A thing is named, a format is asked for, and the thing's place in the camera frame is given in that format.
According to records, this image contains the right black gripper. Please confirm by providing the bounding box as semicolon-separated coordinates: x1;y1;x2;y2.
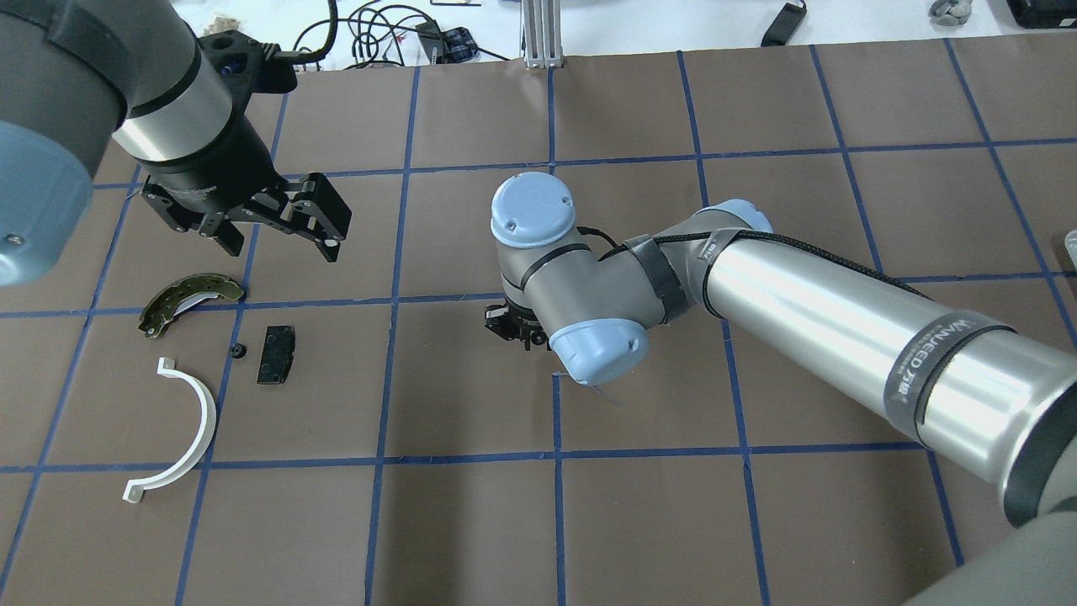
484;299;551;350

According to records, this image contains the aluminium frame post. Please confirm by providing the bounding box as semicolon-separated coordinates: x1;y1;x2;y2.
519;0;563;70

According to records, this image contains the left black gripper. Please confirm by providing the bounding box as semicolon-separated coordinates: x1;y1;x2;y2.
140;118;353;263

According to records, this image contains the white curved plastic bracket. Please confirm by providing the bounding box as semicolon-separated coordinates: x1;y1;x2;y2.
123;357;216;505

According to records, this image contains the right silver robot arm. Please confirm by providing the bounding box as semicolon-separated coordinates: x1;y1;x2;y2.
485;172;1076;605

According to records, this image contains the black brake pad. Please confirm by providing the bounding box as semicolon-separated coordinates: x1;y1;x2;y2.
257;325;296;385

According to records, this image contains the black flat box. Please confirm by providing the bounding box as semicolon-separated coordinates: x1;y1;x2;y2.
1006;0;1076;29

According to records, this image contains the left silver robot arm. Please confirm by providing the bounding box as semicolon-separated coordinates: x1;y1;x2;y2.
1;1;353;286

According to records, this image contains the olive green brake shoe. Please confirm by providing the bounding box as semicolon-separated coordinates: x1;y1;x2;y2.
138;273;246;340

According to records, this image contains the black power adapter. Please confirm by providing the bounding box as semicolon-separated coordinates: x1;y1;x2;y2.
759;1;808;47

